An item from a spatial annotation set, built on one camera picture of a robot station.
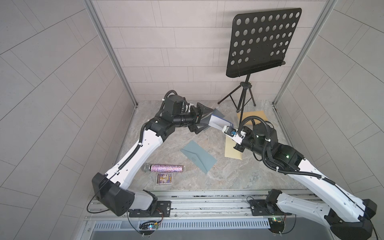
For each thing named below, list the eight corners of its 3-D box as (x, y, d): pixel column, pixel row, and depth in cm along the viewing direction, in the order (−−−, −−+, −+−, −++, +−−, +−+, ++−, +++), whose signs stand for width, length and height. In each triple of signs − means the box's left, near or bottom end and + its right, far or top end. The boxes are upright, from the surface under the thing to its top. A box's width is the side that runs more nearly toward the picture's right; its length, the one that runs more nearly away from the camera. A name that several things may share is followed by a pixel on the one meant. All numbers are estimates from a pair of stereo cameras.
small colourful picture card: (155, 184, 80) (155, 183, 78) (157, 173, 84) (157, 172, 82) (171, 184, 80) (171, 183, 79) (173, 173, 84) (172, 172, 82)
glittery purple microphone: (145, 172, 84) (143, 170, 81) (147, 166, 86) (145, 163, 83) (183, 172, 84) (182, 170, 81) (183, 166, 87) (183, 163, 83)
